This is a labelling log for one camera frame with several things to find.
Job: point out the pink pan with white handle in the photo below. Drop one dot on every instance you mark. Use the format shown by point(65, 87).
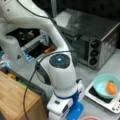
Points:
point(90, 118)

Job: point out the orange toy carrot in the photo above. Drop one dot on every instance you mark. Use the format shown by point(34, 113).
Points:
point(111, 88)

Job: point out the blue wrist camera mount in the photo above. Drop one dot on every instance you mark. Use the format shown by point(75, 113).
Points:
point(75, 111)

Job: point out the teal bowl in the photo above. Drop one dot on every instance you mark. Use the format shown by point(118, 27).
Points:
point(100, 83)

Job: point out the green and yellow toys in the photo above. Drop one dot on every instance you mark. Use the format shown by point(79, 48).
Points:
point(14, 77)

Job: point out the grey metal bin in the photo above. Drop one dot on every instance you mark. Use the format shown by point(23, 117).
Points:
point(36, 89)

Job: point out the wooden cutting board box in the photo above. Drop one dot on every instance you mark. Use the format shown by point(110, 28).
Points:
point(11, 101)

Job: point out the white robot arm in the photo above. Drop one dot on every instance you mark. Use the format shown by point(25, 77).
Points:
point(55, 68)

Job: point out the orange small object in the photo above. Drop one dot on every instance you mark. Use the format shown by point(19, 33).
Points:
point(48, 50)

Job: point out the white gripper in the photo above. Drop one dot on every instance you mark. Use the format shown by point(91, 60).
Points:
point(63, 99)

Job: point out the silver toaster oven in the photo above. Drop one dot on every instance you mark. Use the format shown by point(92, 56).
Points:
point(93, 38)

